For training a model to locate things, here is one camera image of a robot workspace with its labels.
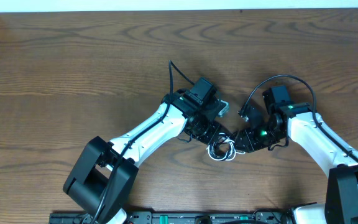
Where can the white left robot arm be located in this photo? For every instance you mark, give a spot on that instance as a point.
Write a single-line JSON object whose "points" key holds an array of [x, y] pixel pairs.
{"points": [[102, 177]]}

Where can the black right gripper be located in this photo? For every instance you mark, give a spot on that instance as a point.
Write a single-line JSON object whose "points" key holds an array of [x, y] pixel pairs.
{"points": [[243, 142]]}

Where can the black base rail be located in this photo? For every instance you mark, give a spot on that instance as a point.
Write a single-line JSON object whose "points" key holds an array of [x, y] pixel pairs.
{"points": [[259, 216]]}

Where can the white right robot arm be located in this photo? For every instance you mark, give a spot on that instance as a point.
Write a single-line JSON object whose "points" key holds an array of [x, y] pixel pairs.
{"points": [[337, 159]]}

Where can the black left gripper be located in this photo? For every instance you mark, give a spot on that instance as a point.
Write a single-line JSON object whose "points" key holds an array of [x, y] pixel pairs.
{"points": [[215, 134]]}

